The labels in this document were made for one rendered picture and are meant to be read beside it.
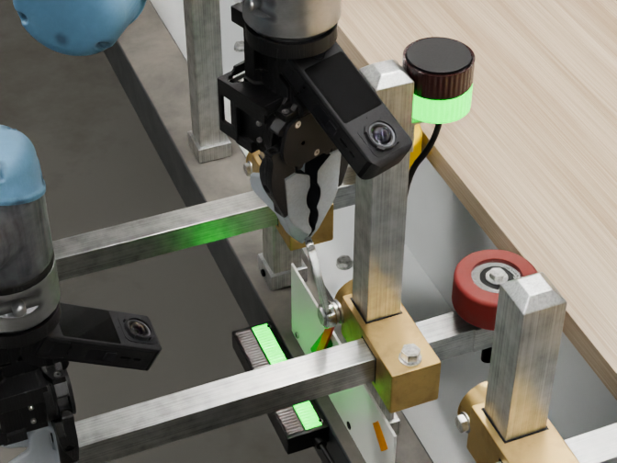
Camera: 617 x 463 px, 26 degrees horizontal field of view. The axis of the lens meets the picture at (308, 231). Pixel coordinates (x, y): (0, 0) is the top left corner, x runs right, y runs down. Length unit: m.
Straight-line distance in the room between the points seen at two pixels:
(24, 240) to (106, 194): 1.84
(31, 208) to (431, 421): 0.67
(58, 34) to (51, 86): 2.29
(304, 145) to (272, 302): 0.49
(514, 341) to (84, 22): 0.37
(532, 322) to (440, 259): 0.69
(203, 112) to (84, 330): 0.64
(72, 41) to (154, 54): 1.07
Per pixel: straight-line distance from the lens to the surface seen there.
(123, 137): 2.98
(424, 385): 1.23
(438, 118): 1.12
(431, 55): 1.12
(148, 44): 1.96
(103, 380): 2.42
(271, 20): 0.99
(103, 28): 0.86
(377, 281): 1.22
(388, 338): 1.24
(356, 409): 1.34
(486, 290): 1.24
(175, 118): 1.81
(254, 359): 1.45
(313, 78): 1.01
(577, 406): 1.41
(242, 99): 1.06
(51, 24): 0.87
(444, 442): 1.49
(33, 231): 0.99
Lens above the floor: 1.74
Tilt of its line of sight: 40 degrees down
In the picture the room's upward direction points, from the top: straight up
